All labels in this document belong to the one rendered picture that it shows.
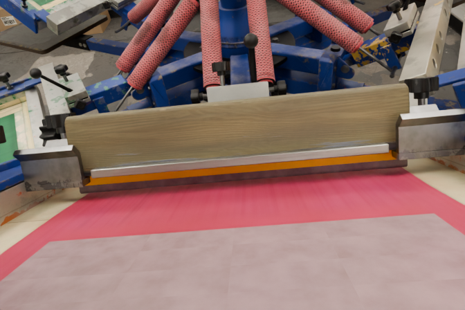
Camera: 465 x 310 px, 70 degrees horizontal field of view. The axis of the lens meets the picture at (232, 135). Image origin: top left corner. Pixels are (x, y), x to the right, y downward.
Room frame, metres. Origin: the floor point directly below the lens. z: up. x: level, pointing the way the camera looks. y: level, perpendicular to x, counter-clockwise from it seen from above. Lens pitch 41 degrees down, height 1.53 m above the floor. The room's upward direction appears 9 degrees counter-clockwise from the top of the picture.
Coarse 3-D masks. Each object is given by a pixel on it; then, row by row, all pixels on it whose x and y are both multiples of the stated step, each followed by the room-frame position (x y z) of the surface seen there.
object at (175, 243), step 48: (96, 192) 0.30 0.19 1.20; (144, 192) 0.28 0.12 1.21; (192, 192) 0.26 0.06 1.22; (48, 240) 0.18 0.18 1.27; (96, 240) 0.17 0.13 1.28; (144, 240) 0.16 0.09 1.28; (192, 240) 0.15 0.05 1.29; (0, 288) 0.12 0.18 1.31; (48, 288) 0.11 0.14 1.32; (96, 288) 0.11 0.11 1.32; (144, 288) 0.10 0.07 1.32; (192, 288) 0.10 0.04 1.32
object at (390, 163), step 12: (300, 168) 0.27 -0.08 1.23; (312, 168) 0.27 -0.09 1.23; (324, 168) 0.26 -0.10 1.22; (336, 168) 0.26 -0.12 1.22; (348, 168) 0.26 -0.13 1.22; (360, 168) 0.26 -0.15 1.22; (372, 168) 0.26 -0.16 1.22; (384, 168) 0.26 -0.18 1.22; (156, 180) 0.28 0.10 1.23; (168, 180) 0.28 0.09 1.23; (180, 180) 0.28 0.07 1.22; (192, 180) 0.28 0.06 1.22; (204, 180) 0.28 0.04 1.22; (216, 180) 0.27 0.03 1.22; (228, 180) 0.27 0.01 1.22; (240, 180) 0.27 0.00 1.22; (84, 192) 0.29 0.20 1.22
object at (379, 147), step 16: (368, 144) 0.26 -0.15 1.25; (384, 144) 0.26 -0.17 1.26; (192, 160) 0.28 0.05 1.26; (208, 160) 0.27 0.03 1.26; (224, 160) 0.27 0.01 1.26; (240, 160) 0.27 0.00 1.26; (256, 160) 0.26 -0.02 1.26; (272, 160) 0.26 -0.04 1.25; (288, 160) 0.26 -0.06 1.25; (304, 160) 0.26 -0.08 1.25; (96, 176) 0.28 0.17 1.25
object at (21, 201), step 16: (432, 160) 0.28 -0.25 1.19; (448, 160) 0.25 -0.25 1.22; (464, 160) 0.23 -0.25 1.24; (0, 192) 0.25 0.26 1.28; (16, 192) 0.27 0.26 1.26; (32, 192) 0.29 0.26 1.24; (48, 192) 0.31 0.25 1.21; (0, 208) 0.24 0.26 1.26; (16, 208) 0.25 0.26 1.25; (0, 224) 0.23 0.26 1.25
